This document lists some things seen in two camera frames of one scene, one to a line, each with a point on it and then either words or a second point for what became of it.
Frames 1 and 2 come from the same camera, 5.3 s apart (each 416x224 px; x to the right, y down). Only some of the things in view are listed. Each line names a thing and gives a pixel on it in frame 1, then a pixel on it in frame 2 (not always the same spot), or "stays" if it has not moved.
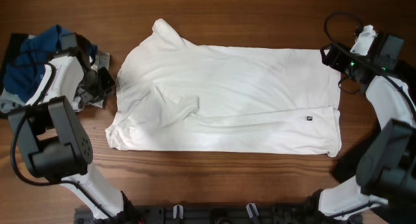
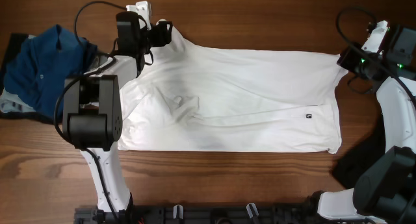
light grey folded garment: (9, 102) stays
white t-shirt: (173, 95) stays
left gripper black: (110, 83) to (161, 32)
